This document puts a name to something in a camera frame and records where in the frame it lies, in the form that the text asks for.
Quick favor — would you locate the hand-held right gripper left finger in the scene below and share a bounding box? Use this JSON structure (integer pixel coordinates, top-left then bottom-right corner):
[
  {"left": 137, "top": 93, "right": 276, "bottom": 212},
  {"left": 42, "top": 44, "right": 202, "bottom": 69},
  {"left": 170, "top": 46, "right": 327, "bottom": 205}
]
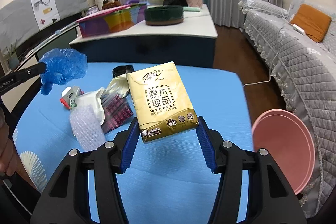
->
[{"left": 29, "top": 117, "right": 141, "bottom": 224}]

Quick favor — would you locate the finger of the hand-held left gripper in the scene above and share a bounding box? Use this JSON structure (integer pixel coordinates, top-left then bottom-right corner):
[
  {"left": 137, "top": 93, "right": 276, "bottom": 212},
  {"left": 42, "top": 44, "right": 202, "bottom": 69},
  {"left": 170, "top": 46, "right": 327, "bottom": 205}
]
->
[{"left": 14, "top": 62, "right": 48, "bottom": 80}]

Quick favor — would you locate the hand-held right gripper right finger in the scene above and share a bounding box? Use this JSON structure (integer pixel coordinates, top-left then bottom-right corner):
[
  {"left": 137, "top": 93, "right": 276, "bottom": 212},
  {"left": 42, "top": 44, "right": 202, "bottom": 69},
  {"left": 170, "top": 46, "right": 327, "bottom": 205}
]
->
[{"left": 196, "top": 116, "right": 307, "bottom": 224}]

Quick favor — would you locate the blue plastic bag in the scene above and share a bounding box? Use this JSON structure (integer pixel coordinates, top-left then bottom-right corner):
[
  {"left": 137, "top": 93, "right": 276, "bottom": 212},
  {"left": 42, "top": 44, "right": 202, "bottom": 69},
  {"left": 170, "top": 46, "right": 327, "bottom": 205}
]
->
[{"left": 39, "top": 48, "right": 88, "bottom": 95}]

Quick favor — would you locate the black packet with pink print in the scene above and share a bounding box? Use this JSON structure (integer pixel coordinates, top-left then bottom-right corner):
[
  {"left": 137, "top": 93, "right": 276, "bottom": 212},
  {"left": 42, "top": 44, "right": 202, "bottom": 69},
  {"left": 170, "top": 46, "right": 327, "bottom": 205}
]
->
[{"left": 101, "top": 94, "right": 135, "bottom": 134}]

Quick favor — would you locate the yellow tissue pack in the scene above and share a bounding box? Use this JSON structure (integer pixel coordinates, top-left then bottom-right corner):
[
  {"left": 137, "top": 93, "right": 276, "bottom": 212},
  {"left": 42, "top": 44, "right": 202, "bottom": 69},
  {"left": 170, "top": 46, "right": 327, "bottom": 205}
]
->
[{"left": 126, "top": 61, "right": 198, "bottom": 144}]

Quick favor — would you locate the person's left hand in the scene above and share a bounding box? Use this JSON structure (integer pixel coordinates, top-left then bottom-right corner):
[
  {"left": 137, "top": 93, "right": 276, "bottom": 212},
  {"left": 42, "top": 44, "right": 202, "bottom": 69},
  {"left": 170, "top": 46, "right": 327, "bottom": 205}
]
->
[{"left": 0, "top": 109, "right": 20, "bottom": 180}]

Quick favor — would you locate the potted plant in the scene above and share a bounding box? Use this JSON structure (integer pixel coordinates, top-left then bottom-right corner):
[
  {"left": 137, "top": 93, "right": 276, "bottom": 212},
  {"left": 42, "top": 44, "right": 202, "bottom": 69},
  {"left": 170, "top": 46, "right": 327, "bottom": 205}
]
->
[{"left": 1, "top": 40, "right": 20, "bottom": 70}]

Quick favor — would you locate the black cabinet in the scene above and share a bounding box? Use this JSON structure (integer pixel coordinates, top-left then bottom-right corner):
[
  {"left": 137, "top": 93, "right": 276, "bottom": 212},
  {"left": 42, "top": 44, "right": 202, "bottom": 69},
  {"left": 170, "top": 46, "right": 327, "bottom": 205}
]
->
[{"left": 0, "top": 14, "right": 87, "bottom": 76}]

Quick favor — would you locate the small white and red carton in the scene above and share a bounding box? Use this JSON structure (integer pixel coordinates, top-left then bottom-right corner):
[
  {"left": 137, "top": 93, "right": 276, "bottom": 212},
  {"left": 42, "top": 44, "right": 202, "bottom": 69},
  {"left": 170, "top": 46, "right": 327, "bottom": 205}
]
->
[{"left": 60, "top": 86, "right": 84, "bottom": 112}]

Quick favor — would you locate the clear bubble wrap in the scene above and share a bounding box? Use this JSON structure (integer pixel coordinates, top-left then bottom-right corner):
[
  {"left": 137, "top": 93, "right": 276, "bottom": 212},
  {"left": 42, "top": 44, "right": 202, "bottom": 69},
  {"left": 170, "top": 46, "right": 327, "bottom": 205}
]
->
[{"left": 70, "top": 105, "right": 107, "bottom": 152}]

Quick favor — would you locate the white plastic bag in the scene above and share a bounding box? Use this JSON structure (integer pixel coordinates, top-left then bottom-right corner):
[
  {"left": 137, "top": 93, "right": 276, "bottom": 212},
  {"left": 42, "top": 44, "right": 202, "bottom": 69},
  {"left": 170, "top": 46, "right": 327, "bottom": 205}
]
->
[{"left": 76, "top": 88, "right": 108, "bottom": 126}]

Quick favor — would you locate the black elastic band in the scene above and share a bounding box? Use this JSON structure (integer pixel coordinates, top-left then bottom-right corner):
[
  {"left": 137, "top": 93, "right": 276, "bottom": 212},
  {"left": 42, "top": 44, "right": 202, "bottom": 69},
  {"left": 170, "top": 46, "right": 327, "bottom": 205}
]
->
[{"left": 112, "top": 65, "right": 135, "bottom": 78}]

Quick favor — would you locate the multicoloured fan-shaped box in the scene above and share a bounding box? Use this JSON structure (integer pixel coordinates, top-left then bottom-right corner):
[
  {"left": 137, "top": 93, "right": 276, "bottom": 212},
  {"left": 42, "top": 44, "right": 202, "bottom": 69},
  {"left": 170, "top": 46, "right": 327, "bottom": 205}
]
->
[{"left": 76, "top": 3, "right": 147, "bottom": 38}]

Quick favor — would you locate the brown plush toy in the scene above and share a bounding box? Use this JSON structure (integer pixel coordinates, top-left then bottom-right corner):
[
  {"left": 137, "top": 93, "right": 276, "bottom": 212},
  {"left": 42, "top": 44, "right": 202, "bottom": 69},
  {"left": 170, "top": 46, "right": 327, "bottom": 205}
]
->
[{"left": 102, "top": 0, "right": 122, "bottom": 10}]

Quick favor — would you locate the sofa with grey quilted cover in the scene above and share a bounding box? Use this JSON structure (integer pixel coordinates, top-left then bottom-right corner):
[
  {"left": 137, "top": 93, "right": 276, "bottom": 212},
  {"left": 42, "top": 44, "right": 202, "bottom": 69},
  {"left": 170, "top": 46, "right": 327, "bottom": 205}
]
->
[{"left": 238, "top": 0, "right": 336, "bottom": 211}]

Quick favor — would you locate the white coffee table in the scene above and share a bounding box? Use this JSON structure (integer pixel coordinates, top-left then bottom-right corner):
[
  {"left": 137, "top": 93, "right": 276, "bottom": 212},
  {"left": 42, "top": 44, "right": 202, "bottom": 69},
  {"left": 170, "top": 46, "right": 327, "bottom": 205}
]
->
[{"left": 69, "top": 4, "right": 219, "bottom": 68}]

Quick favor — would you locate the round green tin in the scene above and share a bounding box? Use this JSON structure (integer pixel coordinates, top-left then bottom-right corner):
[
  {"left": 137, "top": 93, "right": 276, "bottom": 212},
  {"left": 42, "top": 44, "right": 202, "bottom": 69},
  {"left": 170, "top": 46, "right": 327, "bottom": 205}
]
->
[{"left": 144, "top": 5, "right": 184, "bottom": 26}]

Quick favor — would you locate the white power strip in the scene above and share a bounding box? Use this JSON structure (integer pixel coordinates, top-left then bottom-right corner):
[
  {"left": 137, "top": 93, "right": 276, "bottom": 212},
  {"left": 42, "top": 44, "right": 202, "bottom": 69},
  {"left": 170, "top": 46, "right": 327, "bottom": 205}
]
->
[{"left": 292, "top": 23, "right": 307, "bottom": 36}]

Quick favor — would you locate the orange cushion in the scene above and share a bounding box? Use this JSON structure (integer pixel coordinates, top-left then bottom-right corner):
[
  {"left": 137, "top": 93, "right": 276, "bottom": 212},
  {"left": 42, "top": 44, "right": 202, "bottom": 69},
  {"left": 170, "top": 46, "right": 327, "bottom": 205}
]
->
[{"left": 290, "top": 4, "right": 332, "bottom": 43}]

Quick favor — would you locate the white cable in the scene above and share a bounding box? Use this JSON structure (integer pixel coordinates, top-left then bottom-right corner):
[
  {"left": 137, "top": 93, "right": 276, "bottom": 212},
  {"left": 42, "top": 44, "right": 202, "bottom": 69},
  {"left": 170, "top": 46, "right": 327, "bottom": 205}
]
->
[{"left": 242, "top": 8, "right": 294, "bottom": 87}]

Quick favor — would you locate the photo frame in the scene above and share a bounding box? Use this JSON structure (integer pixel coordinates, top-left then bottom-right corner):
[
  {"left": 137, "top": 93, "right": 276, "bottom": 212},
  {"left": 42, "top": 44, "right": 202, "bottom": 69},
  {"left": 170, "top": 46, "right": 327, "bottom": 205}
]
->
[{"left": 85, "top": 5, "right": 100, "bottom": 16}]

